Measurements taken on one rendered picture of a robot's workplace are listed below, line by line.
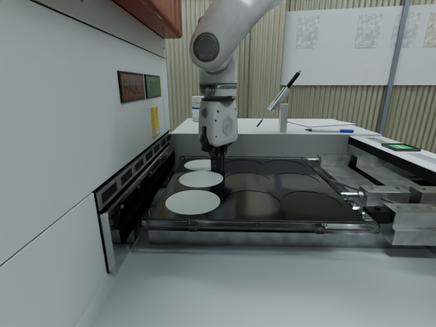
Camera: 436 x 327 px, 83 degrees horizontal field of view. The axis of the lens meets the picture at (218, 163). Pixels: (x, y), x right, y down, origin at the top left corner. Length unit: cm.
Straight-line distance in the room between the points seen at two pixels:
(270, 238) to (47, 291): 34
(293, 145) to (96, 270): 60
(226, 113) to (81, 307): 42
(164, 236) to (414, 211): 42
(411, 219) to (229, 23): 44
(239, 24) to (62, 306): 45
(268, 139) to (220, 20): 40
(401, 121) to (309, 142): 258
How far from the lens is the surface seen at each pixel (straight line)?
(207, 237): 47
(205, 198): 47
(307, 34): 301
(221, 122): 55
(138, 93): 50
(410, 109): 334
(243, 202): 46
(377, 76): 315
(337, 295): 43
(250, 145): 75
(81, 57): 34
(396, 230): 50
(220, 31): 47
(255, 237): 47
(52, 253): 30
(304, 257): 48
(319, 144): 80
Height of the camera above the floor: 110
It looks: 18 degrees down
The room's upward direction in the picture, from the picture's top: straight up
